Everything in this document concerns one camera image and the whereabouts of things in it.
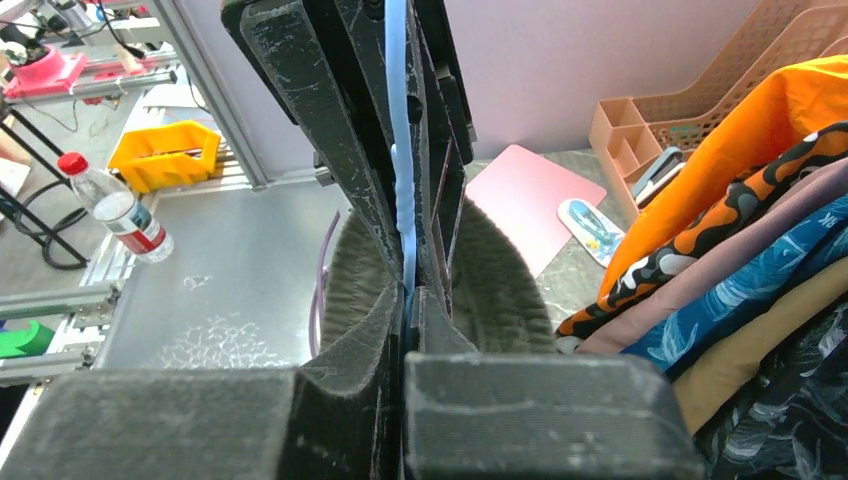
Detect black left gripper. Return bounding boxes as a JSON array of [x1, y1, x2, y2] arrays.
[[221, 1, 475, 309]]

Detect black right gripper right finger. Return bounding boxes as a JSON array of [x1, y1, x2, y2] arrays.
[[404, 288, 706, 479]]

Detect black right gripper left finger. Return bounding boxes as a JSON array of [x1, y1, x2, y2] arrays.
[[1, 283, 403, 479]]

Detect blue wire hanger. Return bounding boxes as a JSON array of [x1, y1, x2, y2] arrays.
[[384, 0, 417, 313]]

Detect olive green shorts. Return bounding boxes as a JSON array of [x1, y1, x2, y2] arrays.
[[320, 200, 556, 354]]

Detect brown hanging shorts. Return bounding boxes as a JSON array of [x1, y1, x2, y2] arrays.
[[673, 258, 847, 435]]

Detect pink hanging shorts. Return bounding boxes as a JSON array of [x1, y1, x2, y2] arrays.
[[571, 159, 847, 354]]

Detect dark leaf-print shorts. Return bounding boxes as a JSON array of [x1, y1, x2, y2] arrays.
[[696, 301, 847, 479]]

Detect blue patterned shorts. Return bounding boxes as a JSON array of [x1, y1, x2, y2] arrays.
[[623, 196, 847, 380]]

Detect orange hanging shorts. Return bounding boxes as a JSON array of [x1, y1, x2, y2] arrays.
[[599, 55, 847, 296]]

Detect black orange patterned shorts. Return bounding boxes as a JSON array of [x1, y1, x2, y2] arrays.
[[555, 121, 847, 339]]

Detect pink clipboard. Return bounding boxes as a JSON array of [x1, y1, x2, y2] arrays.
[[465, 144, 607, 277]]

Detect blue correction tape package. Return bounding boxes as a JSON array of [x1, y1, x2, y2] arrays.
[[557, 198, 625, 268]]

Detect clear plastic water bottle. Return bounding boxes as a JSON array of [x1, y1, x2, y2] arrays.
[[57, 152, 174, 263]]

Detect green plastic part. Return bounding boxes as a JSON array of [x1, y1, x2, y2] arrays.
[[0, 320, 55, 359]]

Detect yellow plastic bin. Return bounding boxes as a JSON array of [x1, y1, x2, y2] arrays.
[[108, 120, 221, 193]]

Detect peach desk organizer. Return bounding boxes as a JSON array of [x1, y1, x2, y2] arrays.
[[588, 1, 847, 226]]

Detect white stapler in organizer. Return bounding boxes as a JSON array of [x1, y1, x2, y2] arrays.
[[630, 147, 685, 209]]

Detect pink red equipment stand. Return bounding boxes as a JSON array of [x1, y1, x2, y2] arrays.
[[1, 21, 180, 107]]

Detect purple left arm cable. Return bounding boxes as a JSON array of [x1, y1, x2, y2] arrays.
[[307, 210, 342, 360]]

